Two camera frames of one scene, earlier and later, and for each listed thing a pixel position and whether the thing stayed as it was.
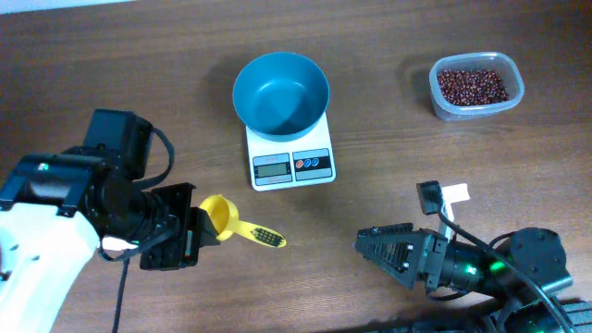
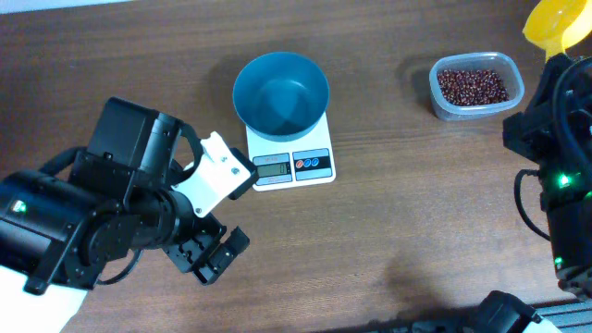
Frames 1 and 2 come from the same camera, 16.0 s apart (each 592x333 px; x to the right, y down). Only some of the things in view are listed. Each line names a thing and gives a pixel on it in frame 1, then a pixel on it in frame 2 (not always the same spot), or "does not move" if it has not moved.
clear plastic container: x=463 y=85 does not move
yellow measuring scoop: x=224 y=214 -> x=557 y=25
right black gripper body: x=430 y=258 -> x=518 y=131
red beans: x=472 y=86 does not move
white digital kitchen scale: x=274 y=165 does not move
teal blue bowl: x=281 y=96 does not move
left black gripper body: x=173 y=227 -> x=203 y=252
